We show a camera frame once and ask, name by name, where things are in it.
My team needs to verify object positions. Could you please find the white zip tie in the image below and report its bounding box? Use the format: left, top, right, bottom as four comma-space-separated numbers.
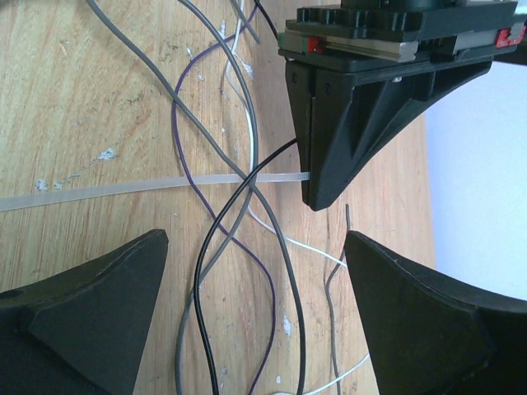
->
1, 172, 310, 212

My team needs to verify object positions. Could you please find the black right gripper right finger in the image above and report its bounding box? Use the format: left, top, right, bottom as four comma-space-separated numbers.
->
344, 230, 526, 394

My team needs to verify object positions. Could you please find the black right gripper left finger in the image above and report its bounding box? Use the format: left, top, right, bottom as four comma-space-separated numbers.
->
1, 229, 168, 394

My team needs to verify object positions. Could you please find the grey wire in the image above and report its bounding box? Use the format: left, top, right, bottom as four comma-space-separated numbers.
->
85, 0, 308, 395

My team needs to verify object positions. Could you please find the purple wire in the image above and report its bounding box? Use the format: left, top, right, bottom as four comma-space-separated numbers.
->
170, 0, 277, 395

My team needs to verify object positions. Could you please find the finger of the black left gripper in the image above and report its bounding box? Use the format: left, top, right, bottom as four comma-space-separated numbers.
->
284, 61, 318, 207

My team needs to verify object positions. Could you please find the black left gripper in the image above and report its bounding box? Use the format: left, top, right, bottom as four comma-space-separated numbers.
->
278, 1, 523, 211

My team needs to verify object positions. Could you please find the white wire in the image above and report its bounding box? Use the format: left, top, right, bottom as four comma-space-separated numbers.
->
223, 0, 371, 395

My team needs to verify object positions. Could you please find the black wire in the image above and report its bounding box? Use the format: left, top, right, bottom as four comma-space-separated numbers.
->
193, 0, 298, 395

